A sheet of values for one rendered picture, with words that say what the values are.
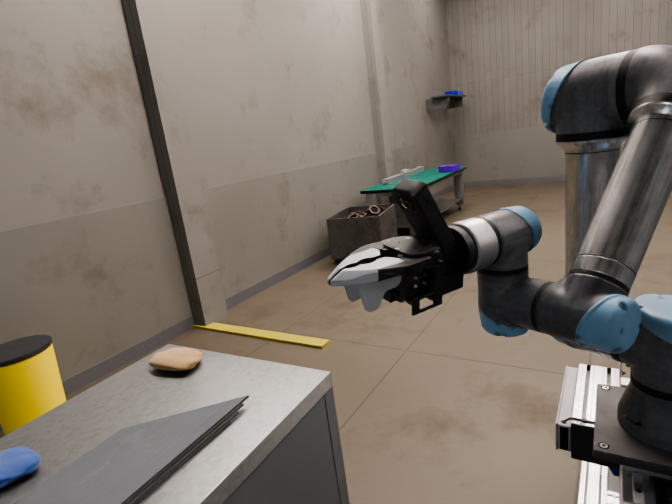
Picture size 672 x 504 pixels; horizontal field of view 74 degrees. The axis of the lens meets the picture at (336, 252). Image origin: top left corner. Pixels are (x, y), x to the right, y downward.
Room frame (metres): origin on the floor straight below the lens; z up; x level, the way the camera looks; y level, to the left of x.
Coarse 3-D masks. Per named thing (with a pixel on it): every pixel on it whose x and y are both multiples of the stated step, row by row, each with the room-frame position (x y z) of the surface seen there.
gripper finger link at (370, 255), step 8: (352, 256) 0.53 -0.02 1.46; (360, 256) 0.53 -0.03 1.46; (368, 256) 0.53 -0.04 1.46; (376, 256) 0.53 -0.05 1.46; (344, 264) 0.51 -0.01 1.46; (352, 264) 0.51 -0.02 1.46; (336, 272) 0.50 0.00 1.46; (328, 280) 0.49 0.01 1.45; (352, 288) 0.53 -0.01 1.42; (352, 296) 0.53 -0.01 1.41
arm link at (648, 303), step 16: (640, 304) 0.69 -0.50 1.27; (656, 304) 0.69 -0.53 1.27; (656, 320) 0.65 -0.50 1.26; (640, 336) 0.67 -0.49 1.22; (656, 336) 0.65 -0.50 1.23; (624, 352) 0.69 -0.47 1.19; (640, 352) 0.66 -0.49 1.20; (656, 352) 0.64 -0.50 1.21; (640, 368) 0.67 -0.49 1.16; (656, 368) 0.64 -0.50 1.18; (656, 384) 0.64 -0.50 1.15
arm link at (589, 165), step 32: (576, 64) 0.79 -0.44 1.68; (608, 64) 0.73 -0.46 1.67; (544, 96) 0.81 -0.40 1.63; (576, 96) 0.76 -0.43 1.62; (608, 96) 0.72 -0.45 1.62; (576, 128) 0.76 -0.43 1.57; (608, 128) 0.73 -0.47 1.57; (576, 160) 0.77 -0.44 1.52; (608, 160) 0.75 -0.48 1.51; (576, 192) 0.77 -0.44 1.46; (576, 224) 0.77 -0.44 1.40
